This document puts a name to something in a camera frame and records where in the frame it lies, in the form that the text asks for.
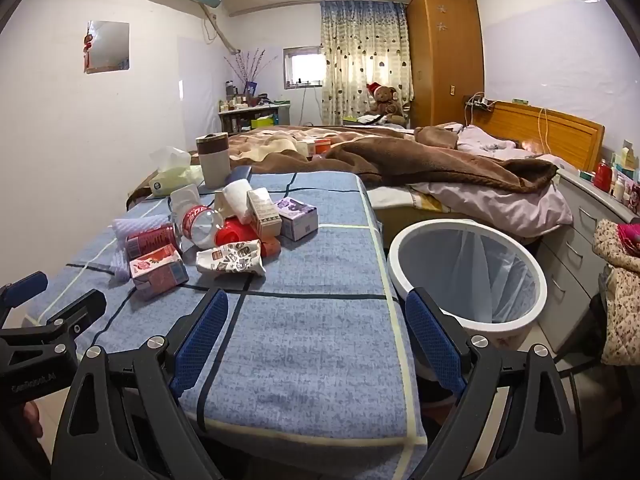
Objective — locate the green tissue pack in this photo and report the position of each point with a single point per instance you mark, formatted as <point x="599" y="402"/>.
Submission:
<point x="172" y="177"/>

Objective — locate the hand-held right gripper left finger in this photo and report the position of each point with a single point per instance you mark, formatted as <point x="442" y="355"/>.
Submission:
<point x="200" y="340"/>

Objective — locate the brown fleece blanket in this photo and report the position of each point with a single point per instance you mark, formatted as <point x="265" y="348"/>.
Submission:
<point x="400" y="160"/>

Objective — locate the white power strip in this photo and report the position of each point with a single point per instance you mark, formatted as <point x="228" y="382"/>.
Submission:
<point x="479" y="103"/>

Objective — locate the grey drawer cabinet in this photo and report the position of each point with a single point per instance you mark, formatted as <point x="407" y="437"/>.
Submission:
<point x="575" y="240"/>

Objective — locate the patterned crushed paper cup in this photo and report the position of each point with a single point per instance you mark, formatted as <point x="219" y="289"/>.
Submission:
<point x="230" y="257"/>

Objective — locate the clear plastic cup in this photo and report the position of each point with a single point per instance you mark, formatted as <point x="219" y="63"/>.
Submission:
<point x="184" y="195"/>

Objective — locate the pink carton box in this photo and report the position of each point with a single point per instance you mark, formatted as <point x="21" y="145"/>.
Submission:
<point x="160" y="270"/>

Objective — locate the red plastic cup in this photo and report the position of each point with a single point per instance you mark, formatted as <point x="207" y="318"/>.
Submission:
<point x="235" y="232"/>

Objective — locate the brown and white tumbler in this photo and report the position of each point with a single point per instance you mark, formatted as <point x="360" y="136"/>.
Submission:
<point x="214" y="165"/>

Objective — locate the yellow bed sheet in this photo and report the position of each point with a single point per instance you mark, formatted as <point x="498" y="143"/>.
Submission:
<point x="425" y="202"/>

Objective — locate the green and white box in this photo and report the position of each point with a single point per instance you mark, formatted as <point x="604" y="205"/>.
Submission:
<point x="625" y="157"/>

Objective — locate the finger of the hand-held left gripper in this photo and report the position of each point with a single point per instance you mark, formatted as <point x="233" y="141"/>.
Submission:
<point x="25" y="287"/>
<point x="75" y="310"/>

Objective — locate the dark blue case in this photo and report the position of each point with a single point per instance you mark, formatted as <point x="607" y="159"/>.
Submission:
<point x="240" y="174"/>

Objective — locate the cluttered dressing table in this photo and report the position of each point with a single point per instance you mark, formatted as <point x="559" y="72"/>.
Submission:
<point x="235" y="120"/>

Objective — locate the person's left hand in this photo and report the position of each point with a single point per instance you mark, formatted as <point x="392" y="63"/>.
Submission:
<point x="32" y="417"/>

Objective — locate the beige carton box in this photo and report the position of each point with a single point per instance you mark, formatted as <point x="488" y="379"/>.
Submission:
<point x="264" y="212"/>

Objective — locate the blue picture frame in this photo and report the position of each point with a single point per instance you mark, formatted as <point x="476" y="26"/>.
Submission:
<point x="250" y="89"/>

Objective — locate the floral quilted cloth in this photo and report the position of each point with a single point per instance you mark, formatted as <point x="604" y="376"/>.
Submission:
<point x="622" y="300"/>

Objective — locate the wooden bed headboard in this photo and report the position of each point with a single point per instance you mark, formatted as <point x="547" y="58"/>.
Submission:
<point x="565" y="135"/>

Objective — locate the white round bin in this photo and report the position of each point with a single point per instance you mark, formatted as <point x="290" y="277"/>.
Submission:
<point x="535" y="310"/>

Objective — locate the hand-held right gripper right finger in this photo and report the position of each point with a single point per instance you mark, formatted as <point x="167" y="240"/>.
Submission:
<point x="430" y="340"/>

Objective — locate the small window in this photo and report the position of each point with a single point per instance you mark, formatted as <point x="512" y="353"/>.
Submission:
<point x="305" y="67"/>

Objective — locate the purple small box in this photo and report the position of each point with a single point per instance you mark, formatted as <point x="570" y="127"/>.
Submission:
<point x="297" y="220"/>

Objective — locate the small white bottle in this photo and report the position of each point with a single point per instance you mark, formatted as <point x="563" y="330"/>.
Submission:
<point x="620" y="190"/>

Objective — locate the white air conditioner pipe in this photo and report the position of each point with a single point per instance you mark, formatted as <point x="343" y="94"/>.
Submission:
<point x="220" y="30"/>

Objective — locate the red lidded jar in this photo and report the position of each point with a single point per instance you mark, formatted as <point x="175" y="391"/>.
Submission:
<point x="322" y="146"/>

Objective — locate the green storage box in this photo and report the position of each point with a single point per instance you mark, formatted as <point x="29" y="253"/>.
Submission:
<point x="262" y="122"/>

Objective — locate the clear bottle with red label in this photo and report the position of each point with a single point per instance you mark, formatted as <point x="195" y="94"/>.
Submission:
<point x="197" y="225"/>

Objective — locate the brown teddy bear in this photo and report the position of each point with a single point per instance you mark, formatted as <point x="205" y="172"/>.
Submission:
<point x="384" y="100"/>

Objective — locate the red hanging ornament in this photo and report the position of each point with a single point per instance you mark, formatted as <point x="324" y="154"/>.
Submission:
<point x="89" y="45"/>

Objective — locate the pale pink duvet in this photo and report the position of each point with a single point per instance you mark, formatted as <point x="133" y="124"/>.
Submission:
<point x="500" y="205"/>

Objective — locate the wooden wardrobe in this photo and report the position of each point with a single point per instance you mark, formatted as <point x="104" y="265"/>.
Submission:
<point x="445" y="60"/>

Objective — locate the square wall mirror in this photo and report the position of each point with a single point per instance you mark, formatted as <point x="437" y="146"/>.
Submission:
<point x="110" y="45"/>

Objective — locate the blue checked table cloth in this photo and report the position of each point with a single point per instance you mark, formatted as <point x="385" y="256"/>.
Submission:
<point x="310" y="340"/>

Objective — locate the red drink can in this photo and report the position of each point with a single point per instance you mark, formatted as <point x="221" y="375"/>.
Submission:
<point x="150" y="239"/>

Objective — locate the patterned blue beige curtain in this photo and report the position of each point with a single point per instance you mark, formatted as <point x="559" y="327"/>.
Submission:
<point x="360" y="60"/>

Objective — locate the purple decorative branches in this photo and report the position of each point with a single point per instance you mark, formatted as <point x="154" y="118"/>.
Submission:
<point x="247" y="65"/>

